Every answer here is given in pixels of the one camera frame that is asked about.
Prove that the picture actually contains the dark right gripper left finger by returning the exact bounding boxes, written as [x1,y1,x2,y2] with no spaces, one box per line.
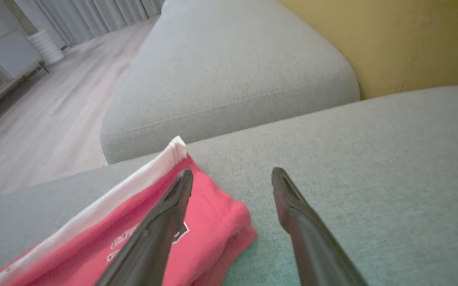
[94,169,194,286]

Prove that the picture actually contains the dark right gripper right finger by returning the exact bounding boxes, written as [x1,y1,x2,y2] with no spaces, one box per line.
[271,167,369,286]

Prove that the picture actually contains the red shorts with white stripe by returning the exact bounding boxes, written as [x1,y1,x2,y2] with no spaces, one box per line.
[0,136,258,286]

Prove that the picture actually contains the large grey sofa seat cushion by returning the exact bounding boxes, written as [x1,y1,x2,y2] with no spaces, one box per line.
[0,85,458,286]

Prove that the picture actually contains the white ribbed bin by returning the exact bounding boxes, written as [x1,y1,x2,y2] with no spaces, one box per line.
[27,29,65,66]

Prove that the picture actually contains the yellow sofa backrest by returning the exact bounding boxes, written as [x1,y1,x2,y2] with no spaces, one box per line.
[277,0,458,100]

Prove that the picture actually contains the pale low cabinet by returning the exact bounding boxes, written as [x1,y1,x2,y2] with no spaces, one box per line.
[0,30,50,120]

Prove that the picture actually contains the grey pleated curtain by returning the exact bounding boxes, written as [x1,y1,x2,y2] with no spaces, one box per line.
[14,0,165,46]

